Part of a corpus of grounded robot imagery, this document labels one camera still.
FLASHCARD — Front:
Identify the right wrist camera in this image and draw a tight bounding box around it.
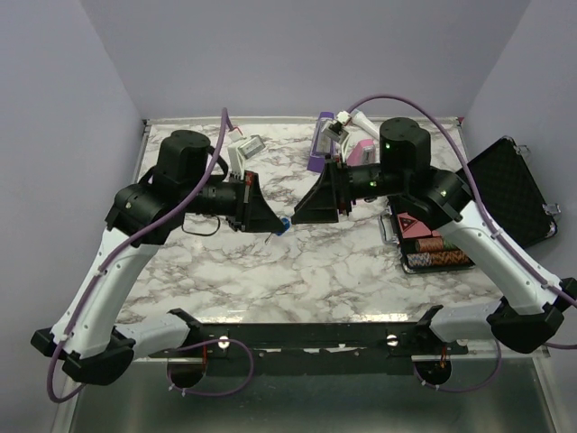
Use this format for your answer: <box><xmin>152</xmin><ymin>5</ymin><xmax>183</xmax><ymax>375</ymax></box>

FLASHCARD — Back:
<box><xmin>322</xmin><ymin>119</ymin><xmax>349</xmax><ymax>161</ymax></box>

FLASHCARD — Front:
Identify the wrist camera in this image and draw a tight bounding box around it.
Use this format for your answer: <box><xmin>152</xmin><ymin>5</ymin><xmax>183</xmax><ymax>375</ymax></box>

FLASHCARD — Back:
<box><xmin>322</xmin><ymin>119</ymin><xmax>349</xmax><ymax>161</ymax></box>
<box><xmin>228</xmin><ymin>135</ymin><xmax>265</xmax><ymax>178</ymax></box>

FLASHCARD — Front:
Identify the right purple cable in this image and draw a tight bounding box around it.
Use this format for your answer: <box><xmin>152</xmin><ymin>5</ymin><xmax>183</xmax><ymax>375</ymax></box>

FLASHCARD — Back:
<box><xmin>349</xmin><ymin>94</ymin><xmax>577</xmax><ymax>349</ymax></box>

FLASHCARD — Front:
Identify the green poker chip roll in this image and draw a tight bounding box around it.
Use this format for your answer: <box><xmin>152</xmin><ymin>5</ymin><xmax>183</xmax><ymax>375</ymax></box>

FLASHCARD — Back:
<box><xmin>443</xmin><ymin>238</ymin><xmax>459</xmax><ymax>251</ymax></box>

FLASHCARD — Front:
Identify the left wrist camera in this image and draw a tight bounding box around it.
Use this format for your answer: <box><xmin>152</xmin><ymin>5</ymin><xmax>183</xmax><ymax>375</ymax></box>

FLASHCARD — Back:
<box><xmin>228</xmin><ymin>135</ymin><xmax>265</xmax><ymax>178</ymax></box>

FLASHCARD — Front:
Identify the blue orange chip roll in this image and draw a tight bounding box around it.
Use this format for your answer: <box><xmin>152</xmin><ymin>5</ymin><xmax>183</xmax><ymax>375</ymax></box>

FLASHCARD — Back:
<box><xmin>407</xmin><ymin>251</ymin><xmax>472</xmax><ymax>268</ymax></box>

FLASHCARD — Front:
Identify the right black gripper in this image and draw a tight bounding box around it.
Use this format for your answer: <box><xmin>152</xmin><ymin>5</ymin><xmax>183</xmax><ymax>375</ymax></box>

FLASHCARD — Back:
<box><xmin>291</xmin><ymin>154</ymin><xmax>408</xmax><ymax>225</ymax></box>

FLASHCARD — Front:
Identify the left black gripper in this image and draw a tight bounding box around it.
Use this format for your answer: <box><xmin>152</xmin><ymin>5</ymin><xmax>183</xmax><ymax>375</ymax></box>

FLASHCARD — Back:
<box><xmin>181</xmin><ymin>170</ymin><xmax>286</xmax><ymax>233</ymax></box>

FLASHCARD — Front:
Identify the blue key tag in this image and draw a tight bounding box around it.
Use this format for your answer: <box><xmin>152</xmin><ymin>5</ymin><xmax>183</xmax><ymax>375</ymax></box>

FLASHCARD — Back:
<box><xmin>276</xmin><ymin>216</ymin><xmax>291</xmax><ymax>236</ymax></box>

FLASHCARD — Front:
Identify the pink metronome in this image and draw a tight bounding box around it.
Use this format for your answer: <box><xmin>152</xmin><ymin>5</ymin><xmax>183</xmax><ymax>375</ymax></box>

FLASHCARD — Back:
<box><xmin>346</xmin><ymin>139</ymin><xmax>376</xmax><ymax>166</ymax></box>

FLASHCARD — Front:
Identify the orange poker chip roll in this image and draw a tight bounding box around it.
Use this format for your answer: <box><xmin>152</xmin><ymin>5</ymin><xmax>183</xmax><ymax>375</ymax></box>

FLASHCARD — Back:
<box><xmin>415</xmin><ymin>237</ymin><xmax>445</xmax><ymax>253</ymax></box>

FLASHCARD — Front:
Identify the purple metronome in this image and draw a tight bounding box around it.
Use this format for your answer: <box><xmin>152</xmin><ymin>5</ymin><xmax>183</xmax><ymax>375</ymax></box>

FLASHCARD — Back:
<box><xmin>307</xmin><ymin>112</ymin><xmax>335</xmax><ymax>173</ymax></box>

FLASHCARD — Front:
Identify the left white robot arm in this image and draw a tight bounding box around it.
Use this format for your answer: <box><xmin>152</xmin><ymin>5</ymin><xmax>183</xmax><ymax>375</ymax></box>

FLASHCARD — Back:
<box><xmin>31</xmin><ymin>129</ymin><xmax>284</xmax><ymax>385</ymax></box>

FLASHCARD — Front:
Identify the white toy microphone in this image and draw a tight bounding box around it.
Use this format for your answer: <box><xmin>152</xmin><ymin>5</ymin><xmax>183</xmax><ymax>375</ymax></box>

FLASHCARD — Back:
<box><xmin>351</xmin><ymin>109</ymin><xmax>380</xmax><ymax>139</ymax></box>

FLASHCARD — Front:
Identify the red playing card deck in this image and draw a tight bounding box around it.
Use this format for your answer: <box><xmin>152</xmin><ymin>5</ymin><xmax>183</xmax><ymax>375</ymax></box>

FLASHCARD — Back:
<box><xmin>397</xmin><ymin>212</ymin><xmax>441</xmax><ymax>239</ymax></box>

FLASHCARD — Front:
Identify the black poker chip case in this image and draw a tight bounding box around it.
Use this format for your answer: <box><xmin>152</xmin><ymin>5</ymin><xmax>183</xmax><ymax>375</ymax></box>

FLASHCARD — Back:
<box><xmin>389</xmin><ymin>136</ymin><xmax>558</xmax><ymax>274</ymax></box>

